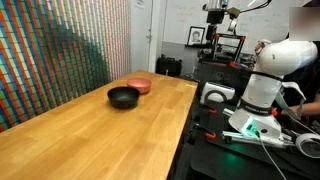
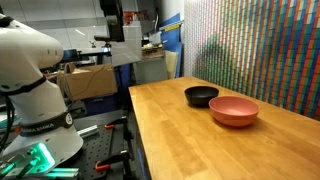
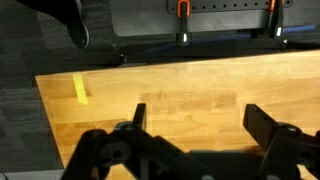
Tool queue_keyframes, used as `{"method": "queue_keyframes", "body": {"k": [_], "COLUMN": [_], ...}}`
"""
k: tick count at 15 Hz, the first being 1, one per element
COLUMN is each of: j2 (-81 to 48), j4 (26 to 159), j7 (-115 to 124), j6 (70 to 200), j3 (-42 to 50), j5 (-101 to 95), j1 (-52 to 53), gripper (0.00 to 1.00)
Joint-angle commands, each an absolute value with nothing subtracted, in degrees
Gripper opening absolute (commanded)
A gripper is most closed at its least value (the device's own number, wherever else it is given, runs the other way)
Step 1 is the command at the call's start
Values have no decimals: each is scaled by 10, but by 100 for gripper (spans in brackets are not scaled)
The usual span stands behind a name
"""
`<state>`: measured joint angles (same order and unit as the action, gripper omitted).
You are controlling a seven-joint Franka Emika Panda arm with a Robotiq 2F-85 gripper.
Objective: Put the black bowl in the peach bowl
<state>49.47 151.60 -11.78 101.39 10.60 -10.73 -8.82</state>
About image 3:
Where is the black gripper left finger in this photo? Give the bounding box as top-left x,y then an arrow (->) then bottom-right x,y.
61,103 -> 184,180

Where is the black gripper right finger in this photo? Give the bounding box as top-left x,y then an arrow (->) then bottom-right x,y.
243,104 -> 320,180

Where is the yellow tape strip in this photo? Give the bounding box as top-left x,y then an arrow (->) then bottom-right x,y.
72,74 -> 88,105

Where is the orange black clamp left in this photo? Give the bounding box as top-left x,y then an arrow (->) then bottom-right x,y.
177,0 -> 191,47

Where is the orange black clamp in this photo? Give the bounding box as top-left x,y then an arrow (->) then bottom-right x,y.
268,0 -> 284,38
177,0 -> 191,47

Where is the grey perforated mounting plate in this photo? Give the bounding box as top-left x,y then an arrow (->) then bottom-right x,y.
110,0 -> 320,37

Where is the orange black clamp right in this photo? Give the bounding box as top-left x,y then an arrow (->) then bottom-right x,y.
268,0 -> 284,38

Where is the black shoe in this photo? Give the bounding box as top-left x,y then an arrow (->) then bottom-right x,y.
17,0 -> 90,49

